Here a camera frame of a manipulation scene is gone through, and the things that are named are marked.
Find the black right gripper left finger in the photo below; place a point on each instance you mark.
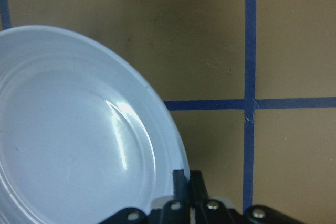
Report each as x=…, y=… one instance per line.
x=177, y=210

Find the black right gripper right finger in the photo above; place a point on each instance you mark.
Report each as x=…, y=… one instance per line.
x=210, y=210

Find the blue plate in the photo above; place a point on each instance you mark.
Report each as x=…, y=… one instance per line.
x=83, y=135

